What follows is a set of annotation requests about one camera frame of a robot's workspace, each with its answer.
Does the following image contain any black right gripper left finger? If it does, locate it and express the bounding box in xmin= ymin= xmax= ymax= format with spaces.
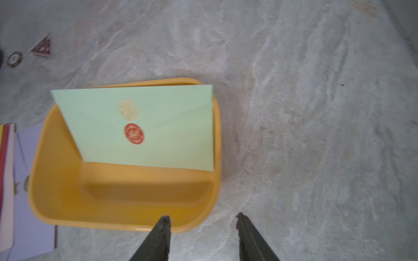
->
xmin=130 ymin=215 xmax=171 ymax=261

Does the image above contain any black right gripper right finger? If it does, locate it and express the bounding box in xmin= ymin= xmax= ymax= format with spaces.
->
xmin=236 ymin=213 xmax=280 ymax=261

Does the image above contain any light green envelope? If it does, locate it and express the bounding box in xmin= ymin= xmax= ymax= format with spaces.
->
xmin=52 ymin=85 xmax=214 ymax=171

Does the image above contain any pink envelope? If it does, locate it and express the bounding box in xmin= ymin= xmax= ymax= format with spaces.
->
xmin=1 ymin=124 xmax=15 ymax=252

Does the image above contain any red envelope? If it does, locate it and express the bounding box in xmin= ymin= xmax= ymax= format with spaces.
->
xmin=0 ymin=123 xmax=10 ymax=223

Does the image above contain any yellow envelope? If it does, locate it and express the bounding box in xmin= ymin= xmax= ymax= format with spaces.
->
xmin=0 ymin=125 xmax=4 ymax=147

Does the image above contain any yellow plastic storage box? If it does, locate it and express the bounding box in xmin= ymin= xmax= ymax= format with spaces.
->
xmin=28 ymin=78 xmax=222 ymax=233

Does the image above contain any lavender purple envelope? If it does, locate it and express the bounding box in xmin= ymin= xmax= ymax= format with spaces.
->
xmin=1 ymin=123 xmax=56 ymax=261

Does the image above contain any round poker chip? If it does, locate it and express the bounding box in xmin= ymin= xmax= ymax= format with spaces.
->
xmin=7 ymin=52 xmax=23 ymax=68

